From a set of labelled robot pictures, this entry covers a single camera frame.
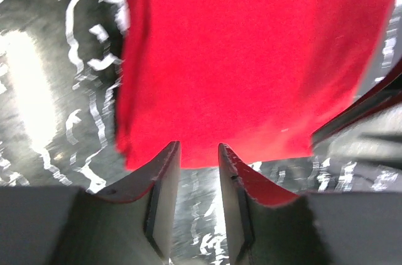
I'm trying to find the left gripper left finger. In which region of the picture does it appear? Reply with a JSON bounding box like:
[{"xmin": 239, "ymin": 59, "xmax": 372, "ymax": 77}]
[{"xmin": 96, "ymin": 141, "xmax": 181, "ymax": 262}]

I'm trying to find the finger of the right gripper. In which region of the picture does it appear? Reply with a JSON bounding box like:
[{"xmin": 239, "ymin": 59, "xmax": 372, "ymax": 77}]
[{"xmin": 312, "ymin": 59, "xmax": 401, "ymax": 148}]

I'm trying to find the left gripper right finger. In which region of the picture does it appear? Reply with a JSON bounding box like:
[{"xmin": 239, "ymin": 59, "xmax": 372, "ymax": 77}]
[{"xmin": 218, "ymin": 143, "xmax": 298, "ymax": 264}]

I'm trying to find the dark red t shirt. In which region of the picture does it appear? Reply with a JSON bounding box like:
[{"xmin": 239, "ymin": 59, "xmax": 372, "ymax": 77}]
[{"xmin": 116, "ymin": 0, "xmax": 394, "ymax": 170}]

